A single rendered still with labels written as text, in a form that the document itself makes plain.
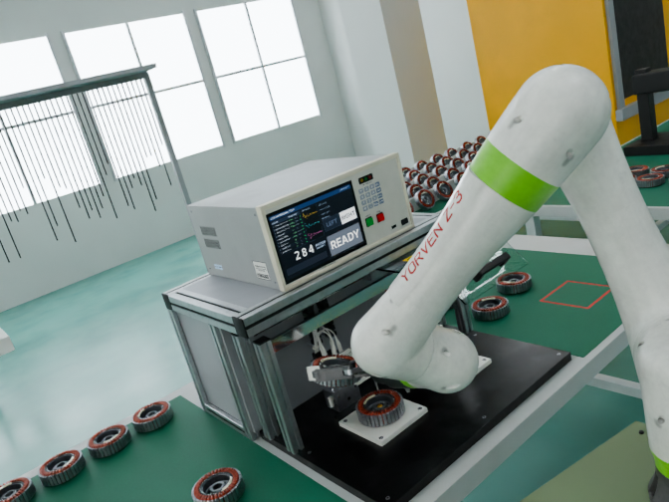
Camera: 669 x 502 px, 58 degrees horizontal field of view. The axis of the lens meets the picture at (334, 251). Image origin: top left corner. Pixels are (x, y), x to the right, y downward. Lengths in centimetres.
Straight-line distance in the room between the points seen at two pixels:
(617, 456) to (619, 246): 36
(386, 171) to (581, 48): 341
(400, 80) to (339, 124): 428
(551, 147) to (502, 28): 438
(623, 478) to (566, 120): 58
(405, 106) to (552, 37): 127
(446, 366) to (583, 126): 42
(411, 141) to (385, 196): 379
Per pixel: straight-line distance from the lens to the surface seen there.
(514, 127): 81
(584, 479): 110
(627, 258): 102
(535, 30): 501
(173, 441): 173
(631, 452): 116
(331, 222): 144
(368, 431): 142
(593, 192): 99
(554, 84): 81
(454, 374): 101
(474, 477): 133
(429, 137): 550
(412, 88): 539
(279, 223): 135
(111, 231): 778
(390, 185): 156
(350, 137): 961
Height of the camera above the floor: 156
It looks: 16 degrees down
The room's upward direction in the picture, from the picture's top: 15 degrees counter-clockwise
